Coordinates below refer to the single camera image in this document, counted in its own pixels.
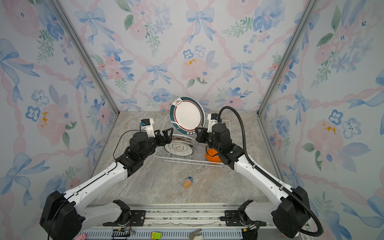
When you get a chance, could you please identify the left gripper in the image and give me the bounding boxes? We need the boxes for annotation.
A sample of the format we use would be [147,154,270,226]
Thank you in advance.
[139,127,173,163]

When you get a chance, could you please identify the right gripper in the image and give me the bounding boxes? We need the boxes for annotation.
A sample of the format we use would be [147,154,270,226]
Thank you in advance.
[195,127,223,156]

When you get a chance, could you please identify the white wire dish rack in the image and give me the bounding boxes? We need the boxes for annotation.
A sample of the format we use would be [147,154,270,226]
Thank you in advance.
[154,116,224,167]

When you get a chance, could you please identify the white plate green red rim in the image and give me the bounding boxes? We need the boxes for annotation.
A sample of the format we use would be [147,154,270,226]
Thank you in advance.
[170,97,205,136]

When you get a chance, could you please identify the plate with fruit pattern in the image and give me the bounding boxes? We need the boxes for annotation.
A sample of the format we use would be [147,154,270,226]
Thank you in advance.
[172,135,197,145]

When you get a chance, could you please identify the white plate black flower outline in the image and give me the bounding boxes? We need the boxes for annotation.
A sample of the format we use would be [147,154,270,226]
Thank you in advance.
[164,141,193,157]

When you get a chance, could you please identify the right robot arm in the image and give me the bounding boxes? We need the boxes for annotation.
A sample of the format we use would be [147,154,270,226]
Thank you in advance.
[196,123,310,238]

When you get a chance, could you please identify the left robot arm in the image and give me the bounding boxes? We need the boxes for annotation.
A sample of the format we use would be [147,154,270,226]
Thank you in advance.
[40,128,174,240]

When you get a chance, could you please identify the clear glass cup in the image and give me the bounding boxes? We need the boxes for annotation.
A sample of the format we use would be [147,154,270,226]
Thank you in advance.
[193,146,206,157]

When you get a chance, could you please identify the orange bowl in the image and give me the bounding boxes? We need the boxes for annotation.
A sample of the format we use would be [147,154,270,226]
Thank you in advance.
[206,146,222,164]

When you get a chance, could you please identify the small ice cream toy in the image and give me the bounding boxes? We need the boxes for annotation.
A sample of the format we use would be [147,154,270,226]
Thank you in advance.
[183,177,193,189]

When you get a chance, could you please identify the rubiks cube toy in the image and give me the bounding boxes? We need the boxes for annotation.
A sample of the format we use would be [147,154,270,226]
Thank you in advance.
[151,232,162,240]

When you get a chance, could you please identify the pink toy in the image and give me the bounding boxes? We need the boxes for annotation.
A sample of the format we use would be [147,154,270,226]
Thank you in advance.
[75,234,87,240]

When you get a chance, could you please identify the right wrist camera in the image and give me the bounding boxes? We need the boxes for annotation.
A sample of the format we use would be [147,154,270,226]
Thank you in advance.
[207,113,222,133]

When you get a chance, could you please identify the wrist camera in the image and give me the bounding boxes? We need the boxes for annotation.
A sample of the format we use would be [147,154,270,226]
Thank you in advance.
[207,113,222,133]
[141,118,155,138]

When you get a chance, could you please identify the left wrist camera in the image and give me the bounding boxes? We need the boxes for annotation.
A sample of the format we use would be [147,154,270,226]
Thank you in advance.
[141,118,155,138]

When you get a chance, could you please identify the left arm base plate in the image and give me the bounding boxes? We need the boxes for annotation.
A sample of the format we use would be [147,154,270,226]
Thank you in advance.
[103,210,147,227]

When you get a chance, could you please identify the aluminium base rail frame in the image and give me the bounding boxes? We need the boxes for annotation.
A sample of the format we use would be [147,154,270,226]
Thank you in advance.
[53,203,319,240]

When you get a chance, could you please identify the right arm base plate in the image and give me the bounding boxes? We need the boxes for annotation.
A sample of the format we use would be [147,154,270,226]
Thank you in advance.
[220,210,267,228]

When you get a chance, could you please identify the black corrugated cable conduit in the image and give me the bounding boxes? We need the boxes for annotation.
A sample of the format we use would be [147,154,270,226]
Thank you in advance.
[218,105,324,237]

